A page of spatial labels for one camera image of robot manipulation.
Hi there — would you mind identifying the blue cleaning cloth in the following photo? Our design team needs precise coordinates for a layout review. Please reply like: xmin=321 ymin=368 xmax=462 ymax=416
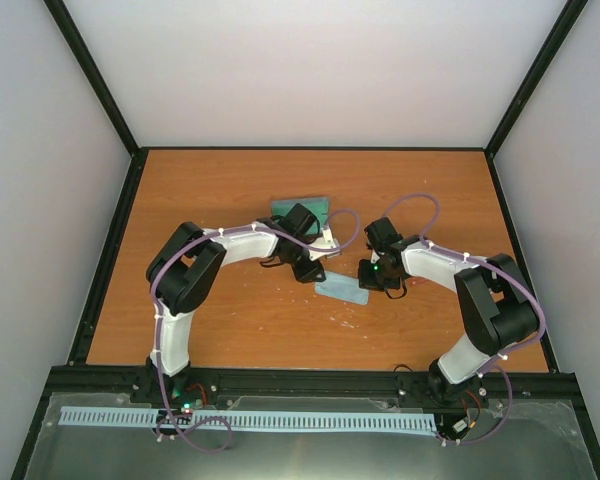
xmin=315 ymin=271 xmax=369 ymax=306

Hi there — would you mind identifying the grey glasses case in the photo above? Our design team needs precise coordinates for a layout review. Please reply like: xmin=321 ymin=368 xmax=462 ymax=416
xmin=270 ymin=196 xmax=330 ymax=234

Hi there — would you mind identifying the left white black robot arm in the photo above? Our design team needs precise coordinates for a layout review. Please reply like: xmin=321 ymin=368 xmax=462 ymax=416
xmin=146 ymin=203 xmax=338 ymax=403

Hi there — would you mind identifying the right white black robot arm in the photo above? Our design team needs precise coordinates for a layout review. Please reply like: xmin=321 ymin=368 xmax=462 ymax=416
xmin=358 ymin=217 xmax=545 ymax=404

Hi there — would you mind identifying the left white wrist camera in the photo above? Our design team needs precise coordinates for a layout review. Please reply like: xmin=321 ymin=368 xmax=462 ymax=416
xmin=307 ymin=227 xmax=341 ymax=261

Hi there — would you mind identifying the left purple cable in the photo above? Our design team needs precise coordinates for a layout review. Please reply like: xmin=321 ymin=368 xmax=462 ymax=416
xmin=150 ymin=208 xmax=361 ymax=454

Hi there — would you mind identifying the purple cable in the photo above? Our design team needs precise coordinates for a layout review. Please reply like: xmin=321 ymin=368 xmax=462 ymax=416
xmin=383 ymin=192 xmax=547 ymax=447
xmin=150 ymin=208 xmax=361 ymax=454

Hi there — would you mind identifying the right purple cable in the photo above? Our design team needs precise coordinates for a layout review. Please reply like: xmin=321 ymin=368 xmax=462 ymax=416
xmin=383 ymin=192 xmax=547 ymax=447

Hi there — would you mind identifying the light blue slotted cable duct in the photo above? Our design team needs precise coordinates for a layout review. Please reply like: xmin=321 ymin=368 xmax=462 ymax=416
xmin=58 ymin=406 xmax=437 ymax=436

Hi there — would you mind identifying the black aluminium frame rail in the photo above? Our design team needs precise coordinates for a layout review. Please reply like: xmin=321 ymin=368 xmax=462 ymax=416
xmin=43 ymin=365 xmax=582 ymax=408

